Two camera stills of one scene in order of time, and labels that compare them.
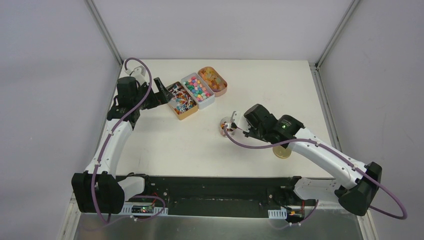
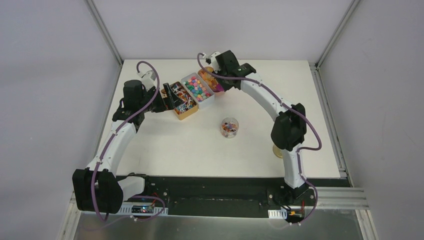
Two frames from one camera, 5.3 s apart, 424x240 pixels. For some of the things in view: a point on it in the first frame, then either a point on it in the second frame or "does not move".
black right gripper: x=249 y=132 → x=225 y=86
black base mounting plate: x=226 y=196 does not move
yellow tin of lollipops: x=183 y=104 does not move
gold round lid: x=282 y=152 does not move
